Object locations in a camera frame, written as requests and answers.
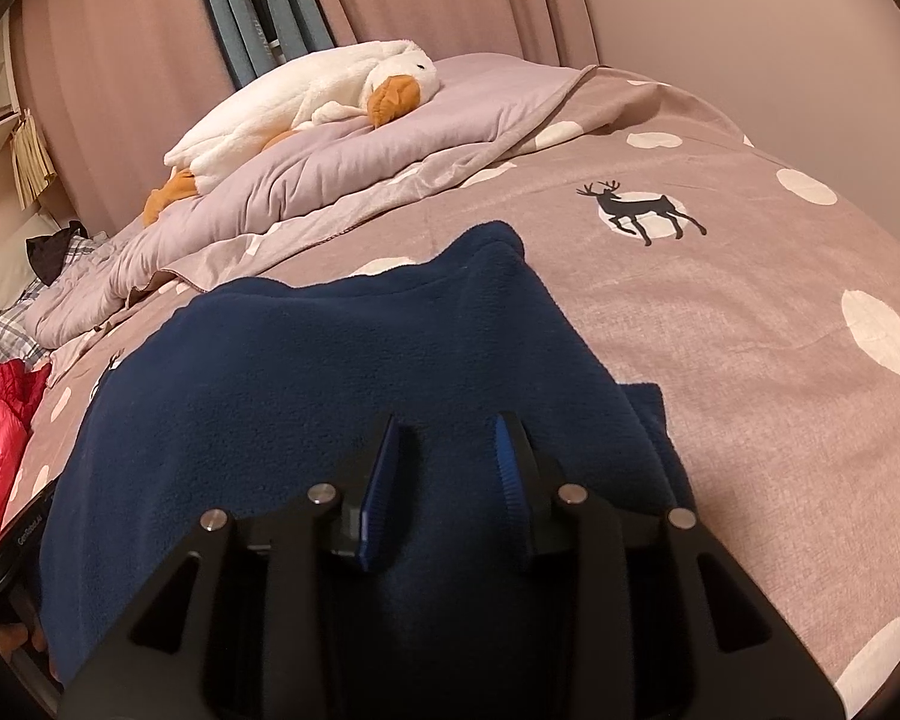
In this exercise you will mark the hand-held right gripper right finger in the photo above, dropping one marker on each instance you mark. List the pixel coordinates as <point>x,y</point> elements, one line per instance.
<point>511,495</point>

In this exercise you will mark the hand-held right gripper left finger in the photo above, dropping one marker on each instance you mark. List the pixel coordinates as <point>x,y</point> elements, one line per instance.
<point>382,495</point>

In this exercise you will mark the navy fleece jacket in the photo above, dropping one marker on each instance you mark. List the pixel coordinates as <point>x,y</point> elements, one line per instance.
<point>307,375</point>

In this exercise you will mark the person's left hand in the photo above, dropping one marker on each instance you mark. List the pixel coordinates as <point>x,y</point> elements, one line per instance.
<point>19,634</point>

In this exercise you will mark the red down jacket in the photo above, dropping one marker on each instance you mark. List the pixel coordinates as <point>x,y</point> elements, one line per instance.
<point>0,435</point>

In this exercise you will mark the beige pillow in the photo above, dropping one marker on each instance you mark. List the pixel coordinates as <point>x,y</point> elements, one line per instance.
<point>0,296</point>

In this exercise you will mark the black cloth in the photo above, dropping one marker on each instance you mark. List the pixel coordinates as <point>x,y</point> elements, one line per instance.
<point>52,255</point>

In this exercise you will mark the light purple quilt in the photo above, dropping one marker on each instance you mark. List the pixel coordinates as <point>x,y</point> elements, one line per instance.
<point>435,112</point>

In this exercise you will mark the beige hanging fringe cloth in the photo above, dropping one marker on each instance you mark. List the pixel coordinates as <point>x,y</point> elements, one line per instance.
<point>34,161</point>

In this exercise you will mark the white goose plush toy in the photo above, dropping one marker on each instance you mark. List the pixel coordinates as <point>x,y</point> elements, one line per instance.
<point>285,105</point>

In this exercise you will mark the blue curtain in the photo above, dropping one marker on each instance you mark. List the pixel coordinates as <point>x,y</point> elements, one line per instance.
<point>270,7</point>

